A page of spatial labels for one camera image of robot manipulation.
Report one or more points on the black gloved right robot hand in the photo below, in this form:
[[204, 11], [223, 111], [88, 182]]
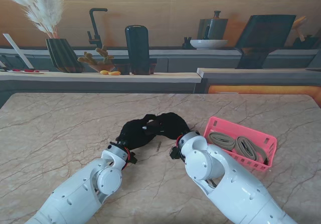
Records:
[[175, 126]]

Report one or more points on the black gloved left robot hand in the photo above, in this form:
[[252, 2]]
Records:
[[135, 133]]

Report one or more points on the dark brown woven belt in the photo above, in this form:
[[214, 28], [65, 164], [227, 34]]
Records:
[[151, 128]]

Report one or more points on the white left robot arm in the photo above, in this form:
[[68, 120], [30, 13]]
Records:
[[75, 194]]

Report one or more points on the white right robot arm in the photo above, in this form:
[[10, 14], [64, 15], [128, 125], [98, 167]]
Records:
[[225, 183]]

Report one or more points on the pink plastic storage basket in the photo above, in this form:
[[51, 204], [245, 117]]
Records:
[[225, 124]]

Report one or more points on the grey kitchen counter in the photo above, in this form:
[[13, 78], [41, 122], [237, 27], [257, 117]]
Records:
[[100, 83]]

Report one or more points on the orange fruit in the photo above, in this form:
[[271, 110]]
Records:
[[114, 73]]

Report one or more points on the yellow and tan toy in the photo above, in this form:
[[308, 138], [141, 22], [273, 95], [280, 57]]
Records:
[[104, 72]]

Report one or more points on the small black holder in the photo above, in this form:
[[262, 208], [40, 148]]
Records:
[[187, 43]]

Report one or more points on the dark blue rounded container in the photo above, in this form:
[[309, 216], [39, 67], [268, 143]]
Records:
[[137, 48]]

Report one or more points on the white ceramic bowl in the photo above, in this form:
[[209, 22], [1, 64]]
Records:
[[208, 44]]

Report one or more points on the yellow brown cactus plant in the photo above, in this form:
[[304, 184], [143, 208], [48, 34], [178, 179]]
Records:
[[87, 58]]

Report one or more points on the grey lidded jar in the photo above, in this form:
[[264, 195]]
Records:
[[213, 28]]

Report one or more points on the dark ribbed vase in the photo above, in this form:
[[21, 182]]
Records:
[[62, 55]]

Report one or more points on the black kitchen faucet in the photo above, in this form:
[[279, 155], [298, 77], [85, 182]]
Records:
[[93, 23]]

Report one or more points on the plate with red slices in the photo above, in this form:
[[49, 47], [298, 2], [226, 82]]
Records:
[[28, 70]]

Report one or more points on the dark angled range hood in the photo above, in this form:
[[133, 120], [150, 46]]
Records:
[[264, 33]]

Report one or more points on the white leaning board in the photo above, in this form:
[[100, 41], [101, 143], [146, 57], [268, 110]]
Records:
[[17, 50]]

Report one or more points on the white pampas grass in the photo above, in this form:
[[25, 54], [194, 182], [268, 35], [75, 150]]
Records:
[[42, 15]]

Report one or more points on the dark utensil holder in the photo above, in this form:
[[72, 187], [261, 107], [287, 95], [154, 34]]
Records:
[[306, 43]]

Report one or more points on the yellow kitchen utensil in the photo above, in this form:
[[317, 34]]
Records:
[[299, 23]]

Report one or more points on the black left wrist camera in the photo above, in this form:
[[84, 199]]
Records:
[[131, 158]]

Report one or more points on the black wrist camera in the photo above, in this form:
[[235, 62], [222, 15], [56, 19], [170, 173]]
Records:
[[131, 158], [175, 153]]

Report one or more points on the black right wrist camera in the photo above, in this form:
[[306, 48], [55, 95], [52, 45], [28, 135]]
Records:
[[175, 153]]

